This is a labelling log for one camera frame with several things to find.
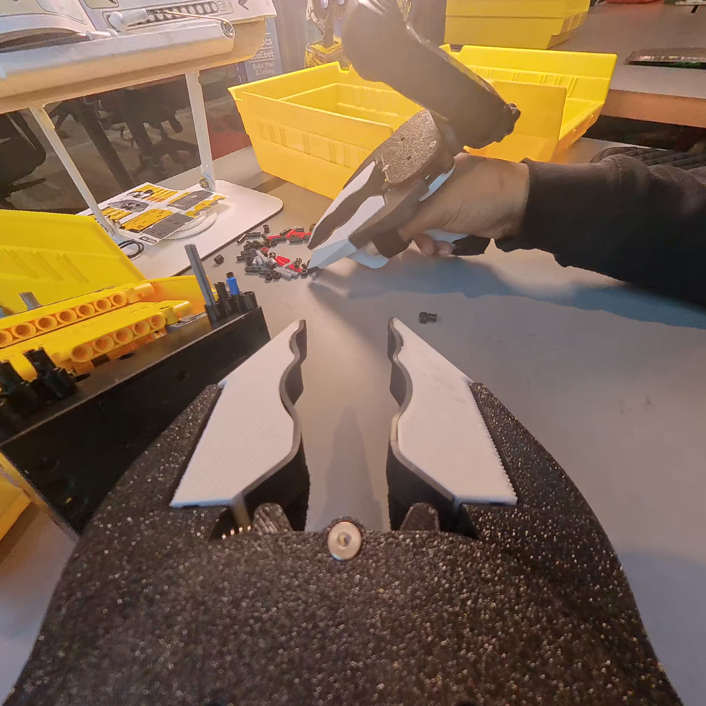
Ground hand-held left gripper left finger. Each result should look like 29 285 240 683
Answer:
171 320 310 510

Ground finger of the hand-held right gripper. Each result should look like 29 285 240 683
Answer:
313 227 387 271
307 160 385 252

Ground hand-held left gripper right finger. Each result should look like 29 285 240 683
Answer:
386 318 519 510

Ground small red black parts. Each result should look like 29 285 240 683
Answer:
235 224 318 282

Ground yellow toy block robot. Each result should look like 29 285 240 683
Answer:
0 243 271 536

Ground grey metal axle rod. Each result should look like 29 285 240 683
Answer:
185 245 217 315

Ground person's right forearm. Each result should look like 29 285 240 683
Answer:
497 155 706 307

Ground grey desk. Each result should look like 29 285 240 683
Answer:
0 138 706 706

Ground person's right hand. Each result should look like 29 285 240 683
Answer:
395 155 532 260

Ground yellow plastic bin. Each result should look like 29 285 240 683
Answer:
230 61 569 202
0 210 144 315
445 0 591 50
442 44 618 161

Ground blue printed cardboard box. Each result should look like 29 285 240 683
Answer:
245 0 354 87

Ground white stand pole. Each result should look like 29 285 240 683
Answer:
28 105 117 238
186 72 217 188

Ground yellow grey sticker sheet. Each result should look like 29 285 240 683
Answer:
97 182 227 246

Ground black flat device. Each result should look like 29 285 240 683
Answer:
627 49 706 69

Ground black textured pad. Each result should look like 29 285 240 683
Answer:
591 144 706 175

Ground beige book stand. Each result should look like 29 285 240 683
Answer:
0 17 271 113

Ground open instruction booklet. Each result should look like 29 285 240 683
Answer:
0 0 277 47

